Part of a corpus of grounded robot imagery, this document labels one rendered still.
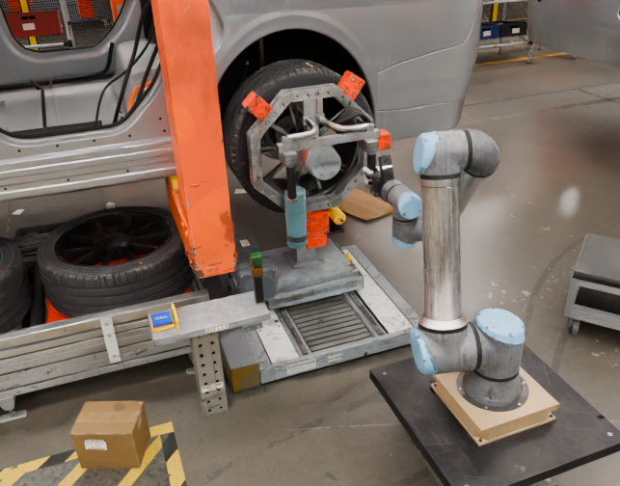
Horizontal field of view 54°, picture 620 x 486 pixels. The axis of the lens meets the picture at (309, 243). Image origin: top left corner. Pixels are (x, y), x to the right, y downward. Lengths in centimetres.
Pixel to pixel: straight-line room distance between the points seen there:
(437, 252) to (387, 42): 133
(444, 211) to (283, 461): 112
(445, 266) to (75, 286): 151
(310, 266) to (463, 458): 133
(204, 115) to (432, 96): 132
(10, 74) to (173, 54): 242
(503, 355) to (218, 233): 109
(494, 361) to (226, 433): 108
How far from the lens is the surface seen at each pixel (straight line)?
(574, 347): 300
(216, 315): 229
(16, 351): 258
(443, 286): 183
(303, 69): 257
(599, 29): 454
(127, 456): 239
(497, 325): 194
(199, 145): 215
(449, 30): 303
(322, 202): 269
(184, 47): 206
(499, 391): 204
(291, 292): 288
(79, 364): 263
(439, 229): 179
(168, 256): 261
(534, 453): 206
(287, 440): 242
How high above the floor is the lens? 177
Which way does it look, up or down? 29 degrees down
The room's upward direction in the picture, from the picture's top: 2 degrees counter-clockwise
